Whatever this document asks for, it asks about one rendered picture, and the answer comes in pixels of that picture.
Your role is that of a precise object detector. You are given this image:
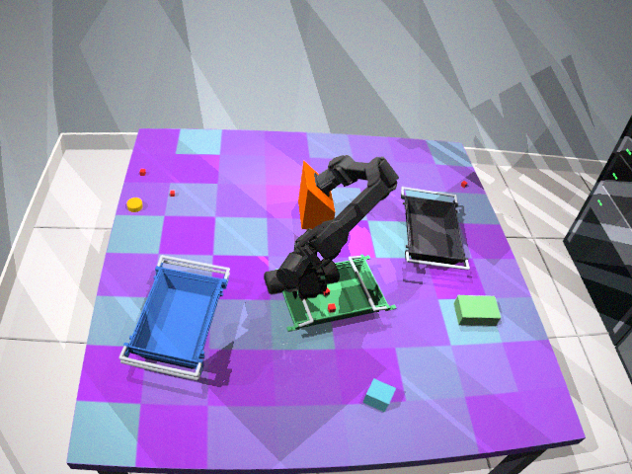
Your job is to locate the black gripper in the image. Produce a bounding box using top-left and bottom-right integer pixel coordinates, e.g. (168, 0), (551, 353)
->
(263, 261), (340, 299)

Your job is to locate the light blue cube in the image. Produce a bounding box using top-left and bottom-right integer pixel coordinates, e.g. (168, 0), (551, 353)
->
(362, 378), (396, 412)

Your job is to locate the green rectangular block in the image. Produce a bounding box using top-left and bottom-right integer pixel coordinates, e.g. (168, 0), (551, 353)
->
(453, 294), (501, 326)

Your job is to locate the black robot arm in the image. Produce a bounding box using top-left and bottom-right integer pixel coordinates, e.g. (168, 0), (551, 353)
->
(276, 155), (399, 299)

